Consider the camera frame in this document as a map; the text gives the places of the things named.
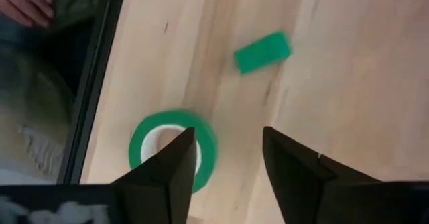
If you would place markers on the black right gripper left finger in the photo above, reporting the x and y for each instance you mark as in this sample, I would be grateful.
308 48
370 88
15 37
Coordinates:
167 183

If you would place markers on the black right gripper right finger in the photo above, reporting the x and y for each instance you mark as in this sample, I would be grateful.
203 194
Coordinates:
291 170

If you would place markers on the green tape roll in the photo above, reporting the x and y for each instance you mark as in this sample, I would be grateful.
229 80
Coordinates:
207 140

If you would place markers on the green mini stapler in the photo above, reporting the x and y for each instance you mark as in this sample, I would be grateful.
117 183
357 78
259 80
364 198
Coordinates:
263 52

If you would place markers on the person's hand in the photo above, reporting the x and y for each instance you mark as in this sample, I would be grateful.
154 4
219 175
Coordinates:
23 2

